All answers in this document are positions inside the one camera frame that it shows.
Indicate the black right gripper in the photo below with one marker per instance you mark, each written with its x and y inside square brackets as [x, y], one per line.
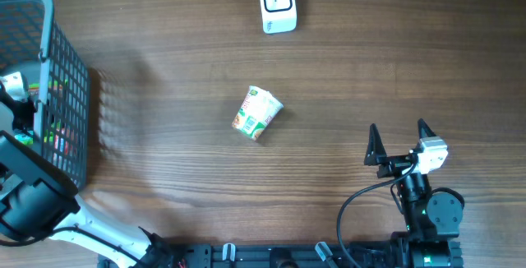
[393, 164]

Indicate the instant noodle cup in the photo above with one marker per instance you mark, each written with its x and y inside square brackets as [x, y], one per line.
[257, 111]

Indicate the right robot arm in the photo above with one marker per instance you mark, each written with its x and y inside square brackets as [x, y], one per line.
[432, 215]

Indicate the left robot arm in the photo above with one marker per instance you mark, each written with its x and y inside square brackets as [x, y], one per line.
[39, 201]

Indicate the grey plastic shopping basket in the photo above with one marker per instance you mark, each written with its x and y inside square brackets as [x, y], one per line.
[33, 44]

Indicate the black mounting rail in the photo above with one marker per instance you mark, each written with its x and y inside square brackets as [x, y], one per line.
[287, 255]

